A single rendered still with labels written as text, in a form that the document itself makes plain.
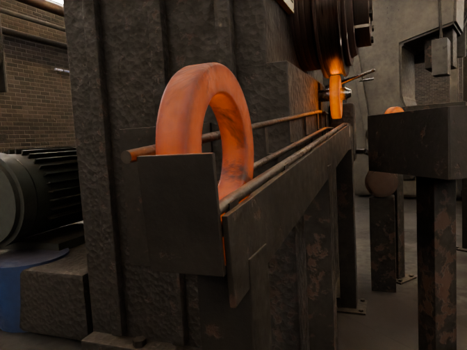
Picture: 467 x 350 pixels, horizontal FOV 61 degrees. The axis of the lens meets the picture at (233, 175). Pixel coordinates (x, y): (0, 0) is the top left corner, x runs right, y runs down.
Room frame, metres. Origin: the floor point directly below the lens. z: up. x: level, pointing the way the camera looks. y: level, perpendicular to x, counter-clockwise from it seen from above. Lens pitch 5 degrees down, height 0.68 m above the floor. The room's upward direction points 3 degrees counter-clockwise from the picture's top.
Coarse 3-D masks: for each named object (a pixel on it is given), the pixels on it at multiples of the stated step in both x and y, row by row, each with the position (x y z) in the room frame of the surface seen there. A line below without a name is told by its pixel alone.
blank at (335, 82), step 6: (330, 78) 1.40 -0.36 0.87; (336, 78) 1.39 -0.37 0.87; (330, 84) 1.38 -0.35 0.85; (336, 84) 1.38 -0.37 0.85; (330, 90) 1.38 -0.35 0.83; (336, 90) 1.37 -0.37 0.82; (330, 96) 1.37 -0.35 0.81; (336, 96) 1.37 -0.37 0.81; (330, 102) 1.38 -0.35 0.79; (336, 102) 1.37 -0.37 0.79; (342, 102) 1.50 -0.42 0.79; (330, 108) 1.39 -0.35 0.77; (336, 108) 1.38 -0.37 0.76; (342, 108) 1.49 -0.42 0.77; (336, 114) 1.40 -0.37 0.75
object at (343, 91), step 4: (340, 88) 1.42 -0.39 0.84; (344, 88) 1.42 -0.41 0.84; (348, 88) 1.42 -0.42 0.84; (320, 92) 1.44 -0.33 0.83; (324, 92) 1.44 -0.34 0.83; (328, 92) 1.43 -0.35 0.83; (340, 92) 1.42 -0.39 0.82; (344, 92) 1.41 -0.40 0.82; (348, 92) 1.41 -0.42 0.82; (320, 96) 1.44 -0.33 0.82; (324, 96) 1.44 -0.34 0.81; (328, 96) 1.43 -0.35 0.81; (340, 96) 1.42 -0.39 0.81; (344, 96) 1.41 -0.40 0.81; (348, 96) 1.41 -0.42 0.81; (320, 100) 1.45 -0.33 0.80; (324, 100) 1.44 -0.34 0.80; (328, 100) 1.44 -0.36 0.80
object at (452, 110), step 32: (384, 128) 0.93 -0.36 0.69; (416, 128) 0.82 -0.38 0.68; (448, 128) 0.74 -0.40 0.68; (384, 160) 0.93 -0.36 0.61; (416, 160) 0.82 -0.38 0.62; (448, 160) 0.74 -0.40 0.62; (416, 192) 0.93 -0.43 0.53; (448, 192) 0.89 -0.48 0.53; (448, 224) 0.89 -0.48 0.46; (448, 256) 0.89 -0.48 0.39; (448, 288) 0.89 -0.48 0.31; (448, 320) 0.89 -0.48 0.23
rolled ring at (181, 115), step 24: (192, 72) 0.38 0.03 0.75; (216, 72) 0.41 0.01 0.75; (168, 96) 0.37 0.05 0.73; (192, 96) 0.36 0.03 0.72; (216, 96) 0.44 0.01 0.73; (240, 96) 0.47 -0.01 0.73; (168, 120) 0.35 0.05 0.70; (192, 120) 0.35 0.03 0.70; (240, 120) 0.47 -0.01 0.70; (168, 144) 0.35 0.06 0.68; (192, 144) 0.35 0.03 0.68; (240, 144) 0.48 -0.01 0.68; (240, 168) 0.48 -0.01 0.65
